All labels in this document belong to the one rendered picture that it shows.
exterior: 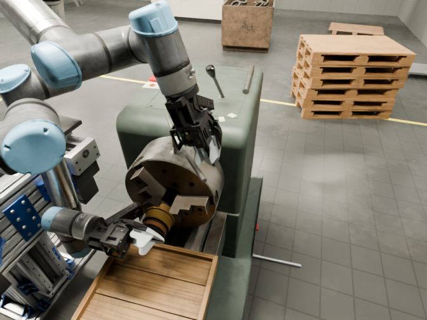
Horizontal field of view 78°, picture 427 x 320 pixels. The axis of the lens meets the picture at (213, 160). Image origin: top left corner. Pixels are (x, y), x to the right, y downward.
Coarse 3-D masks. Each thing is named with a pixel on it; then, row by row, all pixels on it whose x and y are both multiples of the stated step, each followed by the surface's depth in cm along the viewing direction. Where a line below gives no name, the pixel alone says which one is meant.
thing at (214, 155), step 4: (212, 136) 60; (212, 140) 61; (212, 144) 60; (216, 144) 61; (212, 148) 60; (216, 148) 62; (220, 148) 63; (212, 152) 60; (216, 152) 62; (212, 156) 60; (216, 156) 62; (212, 160) 60; (216, 160) 64; (216, 164) 65
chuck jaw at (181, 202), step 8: (176, 200) 82; (184, 200) 81; (192, 200) 81; (200, 200) 80; (208, 200) 81; (216, 200) 85; (176, 208) 79; (184, 208) 78; (192, 208) 80; (200, 208) 79; (208, 208) 82; (176, 216) 78; (184, 216) 80; (192, 216) 80
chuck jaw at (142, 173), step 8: (136, 168) 81; (144, 168) 80; (136, 176) 77; (144, 176) 78; (152, 176) 81; (136, 184) 79; (144, 184) 78; (152, 184) 80; (160, 184) 82; (144, 192) 78; (152, 192) 79; (160, 192) 81; (144, 200) 80; (152, 200) 78; (160, 200) 80
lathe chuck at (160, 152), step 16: (160, 144) 83; (144, 160) 78; (160, 160) 76; (176, 160) 76; (128, 176) 84; (160, 176) 80; (176, 176) 79; (192, 176) 77; (208, 176) 80; (128, 192) 89; (176, 192) 94; (192, 192) 82; (208, 192) 80; (144, 208) 93; (176, 224) 95; (192, 224) 92
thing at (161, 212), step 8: (152, 208) 77; (160, 208) 76; (168, 208) 80; (152, 216) 75; (160, 216) 75; (168, 216) 77; (144, 224) 74; (152, 224) 73; (160, 224) 74; (168, 224) 76; (160, 232) 73
